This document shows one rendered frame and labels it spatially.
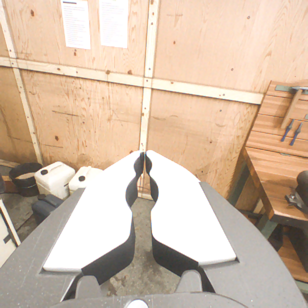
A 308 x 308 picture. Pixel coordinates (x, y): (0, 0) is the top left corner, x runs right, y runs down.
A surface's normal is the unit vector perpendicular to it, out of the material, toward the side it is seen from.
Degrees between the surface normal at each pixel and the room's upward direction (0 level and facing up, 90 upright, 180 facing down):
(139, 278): 0
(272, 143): 90
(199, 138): 90
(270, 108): 90
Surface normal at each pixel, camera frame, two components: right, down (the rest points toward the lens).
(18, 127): -0.21, 0.48
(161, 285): 0.10, -0.85
